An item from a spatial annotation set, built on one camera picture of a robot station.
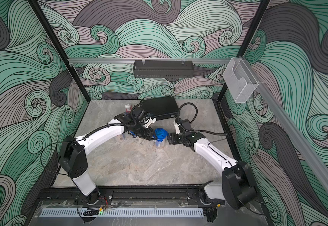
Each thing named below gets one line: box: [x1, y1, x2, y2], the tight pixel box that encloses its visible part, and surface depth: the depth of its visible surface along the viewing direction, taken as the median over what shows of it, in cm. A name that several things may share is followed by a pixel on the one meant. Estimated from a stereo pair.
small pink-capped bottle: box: [124, 104, 132, 113], surface depth 112 cm
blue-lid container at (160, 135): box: [154, 128, 169, 149], surface depth 85 cm
